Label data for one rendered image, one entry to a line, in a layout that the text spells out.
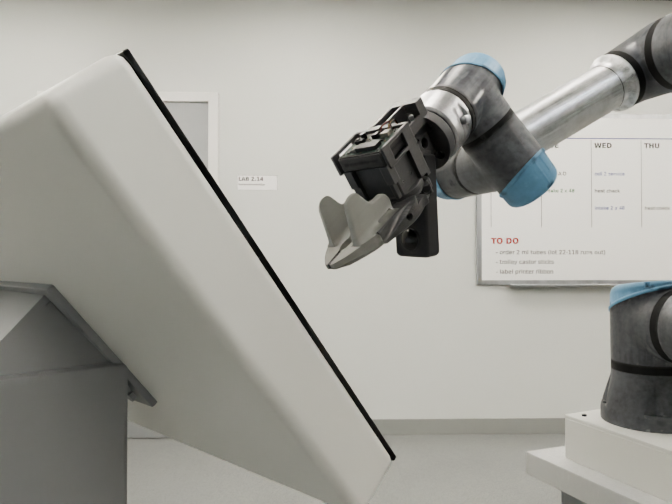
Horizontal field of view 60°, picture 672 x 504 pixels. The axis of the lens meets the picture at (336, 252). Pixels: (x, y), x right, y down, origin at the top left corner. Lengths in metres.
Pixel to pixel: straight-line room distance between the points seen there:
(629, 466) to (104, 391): 0.79
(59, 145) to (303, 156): 3.49
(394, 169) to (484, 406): 3.44
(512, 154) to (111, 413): 0.52
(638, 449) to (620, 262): 3.19
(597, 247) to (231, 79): 2.57
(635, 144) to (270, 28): 2.46
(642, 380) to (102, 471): 0.82
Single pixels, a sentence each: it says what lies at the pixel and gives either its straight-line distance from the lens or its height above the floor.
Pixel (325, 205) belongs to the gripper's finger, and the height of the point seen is 1.15.
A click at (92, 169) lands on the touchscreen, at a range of 0.29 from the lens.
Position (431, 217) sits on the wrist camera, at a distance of 0.65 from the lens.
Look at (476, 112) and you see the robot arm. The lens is 0.71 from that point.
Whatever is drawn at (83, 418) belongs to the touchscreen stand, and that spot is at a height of 0.98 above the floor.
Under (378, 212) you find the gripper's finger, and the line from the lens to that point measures 0.57.
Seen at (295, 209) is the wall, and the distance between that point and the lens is 3.72.
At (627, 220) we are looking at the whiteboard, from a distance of 4.18.
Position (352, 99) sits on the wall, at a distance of 3.85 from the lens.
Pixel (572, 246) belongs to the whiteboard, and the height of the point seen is 1.20.
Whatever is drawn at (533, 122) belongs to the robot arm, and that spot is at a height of 1.30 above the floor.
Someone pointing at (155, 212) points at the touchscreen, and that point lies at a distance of 0.29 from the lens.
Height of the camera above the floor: 1.10
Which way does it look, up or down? 1 degrees up
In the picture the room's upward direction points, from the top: straight up
